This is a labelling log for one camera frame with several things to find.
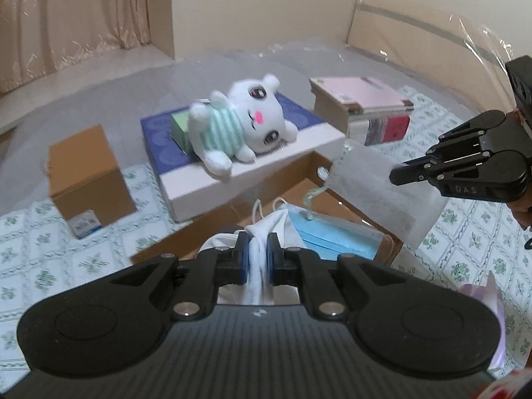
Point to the white bunny plush toy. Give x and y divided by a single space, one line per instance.
241 124

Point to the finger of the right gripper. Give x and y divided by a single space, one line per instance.
436 167
485 132

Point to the plastic wrapped headboard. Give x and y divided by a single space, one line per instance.
461 57

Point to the white blue flat box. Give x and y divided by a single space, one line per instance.
189 190

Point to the floral tablecloth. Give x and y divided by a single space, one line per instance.
470 242

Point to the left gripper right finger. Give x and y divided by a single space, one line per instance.
310 274

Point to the stack of books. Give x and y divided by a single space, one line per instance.
363 108

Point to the small green box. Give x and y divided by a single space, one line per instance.
180 130

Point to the blue surgical face mask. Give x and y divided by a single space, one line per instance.
329 236

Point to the beige curtain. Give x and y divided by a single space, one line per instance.
42 37

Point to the white cloth glove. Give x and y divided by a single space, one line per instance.
258 289

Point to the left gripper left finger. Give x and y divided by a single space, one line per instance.
222 265

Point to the long open cardboard box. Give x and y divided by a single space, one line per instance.
285 189

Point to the small closed cardboard box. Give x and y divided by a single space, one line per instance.
86 184

